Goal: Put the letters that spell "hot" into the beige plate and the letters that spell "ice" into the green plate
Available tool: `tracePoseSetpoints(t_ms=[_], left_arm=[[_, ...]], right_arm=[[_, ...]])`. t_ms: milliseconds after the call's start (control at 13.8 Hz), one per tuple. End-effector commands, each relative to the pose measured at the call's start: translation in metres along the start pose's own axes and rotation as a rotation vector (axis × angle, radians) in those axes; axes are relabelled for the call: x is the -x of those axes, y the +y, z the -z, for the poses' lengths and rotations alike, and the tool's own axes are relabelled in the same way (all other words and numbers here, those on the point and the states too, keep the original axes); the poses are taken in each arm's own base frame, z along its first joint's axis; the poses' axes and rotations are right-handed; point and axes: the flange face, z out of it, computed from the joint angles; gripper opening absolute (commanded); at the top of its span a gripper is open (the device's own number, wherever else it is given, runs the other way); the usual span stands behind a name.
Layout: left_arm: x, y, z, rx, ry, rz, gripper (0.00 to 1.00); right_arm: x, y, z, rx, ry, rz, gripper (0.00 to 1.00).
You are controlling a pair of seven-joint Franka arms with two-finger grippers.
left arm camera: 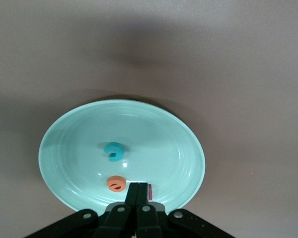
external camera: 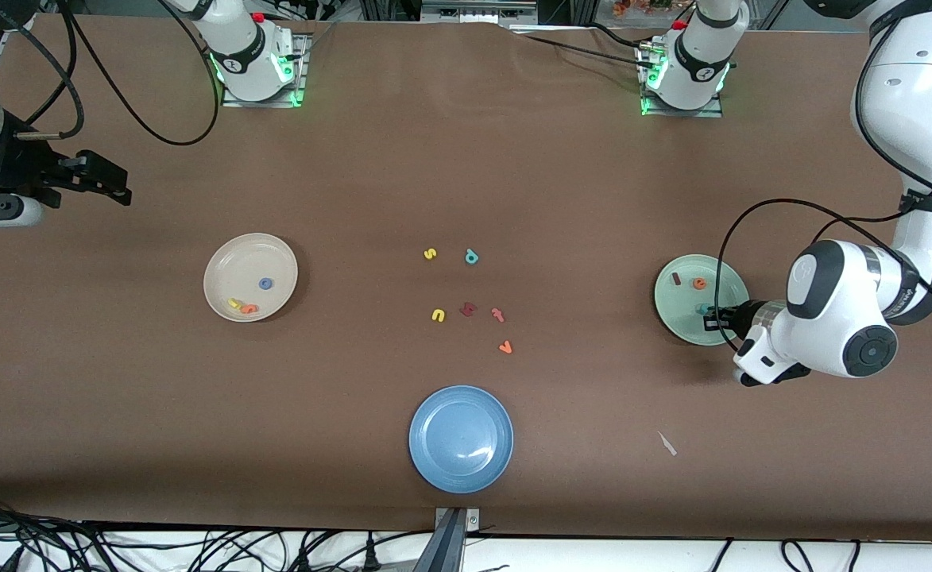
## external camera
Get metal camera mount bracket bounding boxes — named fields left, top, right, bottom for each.
left=414, top=507, right=481, bottom=572

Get blue round plate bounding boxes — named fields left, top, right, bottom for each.
left=408, top=385, right=515, bottom=494

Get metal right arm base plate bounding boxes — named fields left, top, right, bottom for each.
left=221, top=32, right=311, bottom=109

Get black cable on table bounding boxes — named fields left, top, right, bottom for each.
left=513, top=22, right=657, bottom=72

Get orange dried flowers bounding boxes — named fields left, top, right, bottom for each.
left=613, top=0, right=673, bottom=18

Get pale green round plate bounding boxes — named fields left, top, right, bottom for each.
left=654, top=253, right=752, bottom=347

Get grey power strip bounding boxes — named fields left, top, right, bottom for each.
left=422, top=2, right=539, bottom=25

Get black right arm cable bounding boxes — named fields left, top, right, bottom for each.
left=0, top=0, right=220, bottom=148

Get brown table cover mat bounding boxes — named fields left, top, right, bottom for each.
left=0, top=14, right=932, bottom=543

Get beige brown round plate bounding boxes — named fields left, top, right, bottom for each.
left=203, top=232, right=300, bottom=323

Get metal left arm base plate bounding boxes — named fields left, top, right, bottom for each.
left=635, top=40, right=725, bottom=119

